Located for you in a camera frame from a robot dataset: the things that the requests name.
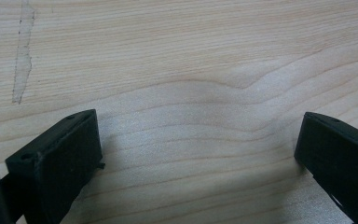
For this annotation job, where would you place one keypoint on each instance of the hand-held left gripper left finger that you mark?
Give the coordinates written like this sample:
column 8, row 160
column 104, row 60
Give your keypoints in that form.
column 59, row 161

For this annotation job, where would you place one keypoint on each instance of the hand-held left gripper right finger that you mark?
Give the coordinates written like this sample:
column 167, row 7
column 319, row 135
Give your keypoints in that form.
column 338, row 155

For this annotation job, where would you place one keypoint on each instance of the clear tape strip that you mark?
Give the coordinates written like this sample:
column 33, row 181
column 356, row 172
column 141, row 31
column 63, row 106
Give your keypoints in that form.
column 23, row 56

